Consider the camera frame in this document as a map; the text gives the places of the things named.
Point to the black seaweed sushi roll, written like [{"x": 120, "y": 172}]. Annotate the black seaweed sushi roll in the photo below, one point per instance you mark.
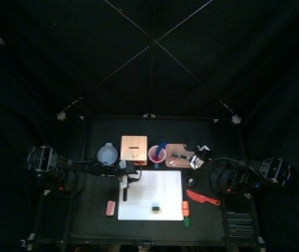
[{"x": 155, "y": 206}]

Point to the light wooden box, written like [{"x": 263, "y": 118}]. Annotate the light wooden box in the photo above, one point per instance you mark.
[{"x": 134, "y": 148}]

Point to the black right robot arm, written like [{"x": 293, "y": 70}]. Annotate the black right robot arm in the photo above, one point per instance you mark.
[{"x": 249, "y": 172}]

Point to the blue utensil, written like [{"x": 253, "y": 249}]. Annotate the blue utensil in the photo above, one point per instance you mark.
[{"x": 160, "y": 150}]

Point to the orange toy carrot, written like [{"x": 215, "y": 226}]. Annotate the orange toy carrot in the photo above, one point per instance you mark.
[{"x": 186, "y": 212}]

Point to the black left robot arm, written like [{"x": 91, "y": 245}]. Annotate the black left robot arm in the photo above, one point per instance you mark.
[{"x": 68, "y": 163}]

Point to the white cutting board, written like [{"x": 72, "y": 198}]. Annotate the white cutting board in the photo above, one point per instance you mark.
[{"x": 156, "y": 190}]

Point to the red toy knife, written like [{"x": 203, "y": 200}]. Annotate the red toy knife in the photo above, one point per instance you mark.
[{"x": 202, "y": 197}]

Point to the brown wooden plate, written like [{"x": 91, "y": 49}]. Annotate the brown wooden plate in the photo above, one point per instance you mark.
[{"x": 176, "y": 160}]

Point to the pale blue plastic jug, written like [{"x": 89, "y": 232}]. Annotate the pale blue plastic jug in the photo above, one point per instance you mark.
[{"x": 107, "y": 154}]

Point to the silver frame bracket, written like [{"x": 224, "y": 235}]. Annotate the silver frame bracket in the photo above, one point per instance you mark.
[
  {"x": 148, "y": 115},
  {"x": 61, "y": 115},
  {"x": 237, "y": 119}
]

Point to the pink salmon sushi piece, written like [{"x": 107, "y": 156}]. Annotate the pink salmon sushi piece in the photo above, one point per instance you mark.
[{"x": 111, "y": 208}]

